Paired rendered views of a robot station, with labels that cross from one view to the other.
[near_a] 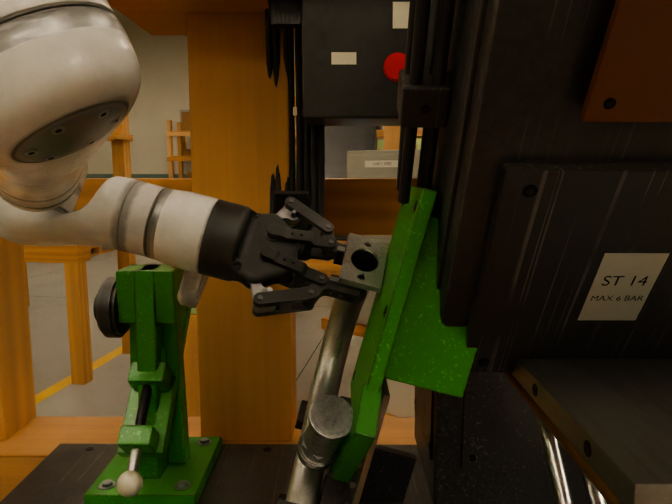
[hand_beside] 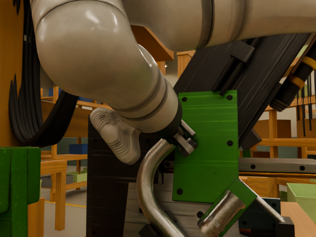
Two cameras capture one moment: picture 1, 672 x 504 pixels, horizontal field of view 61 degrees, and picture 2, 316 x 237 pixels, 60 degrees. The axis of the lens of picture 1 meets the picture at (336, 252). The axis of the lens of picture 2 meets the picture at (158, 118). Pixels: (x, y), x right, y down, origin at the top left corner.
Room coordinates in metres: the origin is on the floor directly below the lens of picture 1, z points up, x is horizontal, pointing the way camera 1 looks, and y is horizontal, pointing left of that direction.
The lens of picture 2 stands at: (0.44, 0.47, 1.18)
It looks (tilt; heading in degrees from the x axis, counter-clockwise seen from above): 4 degrees up; 287
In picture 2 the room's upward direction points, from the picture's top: straight up
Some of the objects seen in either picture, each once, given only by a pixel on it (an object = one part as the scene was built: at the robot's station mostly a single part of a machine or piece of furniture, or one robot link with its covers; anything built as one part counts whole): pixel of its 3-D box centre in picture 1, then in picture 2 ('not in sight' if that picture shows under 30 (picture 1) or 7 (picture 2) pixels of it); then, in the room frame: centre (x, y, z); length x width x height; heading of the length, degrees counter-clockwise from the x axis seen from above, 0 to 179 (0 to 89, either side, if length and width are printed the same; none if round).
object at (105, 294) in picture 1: (111, 307); not in sight; (0.69, 0.28, 1.12); 0.07 x 0.03 x 0.08; 0
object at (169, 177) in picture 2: (543, 344); (144, 178); (0.70, -0.26, 1.07); 0.30 x 0.18 x 0.34; 90
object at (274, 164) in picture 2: (610, 376); (231, 165); (0.46, -0.23, 1.11); 0.39 x 0.16 x 0.03; 0
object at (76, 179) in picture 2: not in sight; (86, 140); (3.90, -5.17, 1.14); 2.45 x 0.55 x 2.28; 81
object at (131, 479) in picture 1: (133, 464); not in sight; (0.61, 0.23, 0.96); 0.06 x 0.03 x 0.06; 0
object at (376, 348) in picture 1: (423, 301); (208, 143); (0.50, -0.08, 1.17); 0.13 x 0.12 x 0.20; 90
